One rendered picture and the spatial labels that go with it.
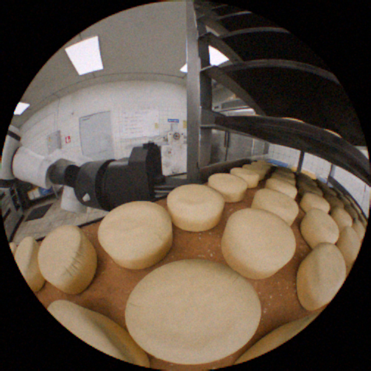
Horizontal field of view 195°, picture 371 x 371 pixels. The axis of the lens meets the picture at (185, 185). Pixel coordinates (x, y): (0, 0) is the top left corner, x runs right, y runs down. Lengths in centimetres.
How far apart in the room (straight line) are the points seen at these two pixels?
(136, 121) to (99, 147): 135
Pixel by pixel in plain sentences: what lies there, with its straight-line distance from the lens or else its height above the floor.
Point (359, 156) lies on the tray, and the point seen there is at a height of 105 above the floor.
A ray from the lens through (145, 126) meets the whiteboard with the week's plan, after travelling 354.
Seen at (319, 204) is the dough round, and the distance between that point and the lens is 17.
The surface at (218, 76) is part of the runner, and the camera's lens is 21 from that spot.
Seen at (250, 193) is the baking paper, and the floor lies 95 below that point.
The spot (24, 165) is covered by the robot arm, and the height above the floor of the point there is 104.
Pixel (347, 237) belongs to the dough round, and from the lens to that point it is 16.
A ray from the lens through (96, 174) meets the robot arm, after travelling 17.
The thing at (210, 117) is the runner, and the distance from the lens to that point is 18.
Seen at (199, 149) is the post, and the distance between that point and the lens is 17.
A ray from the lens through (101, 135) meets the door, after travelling 364.
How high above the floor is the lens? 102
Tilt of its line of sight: 25 degrees down
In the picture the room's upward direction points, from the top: straight up
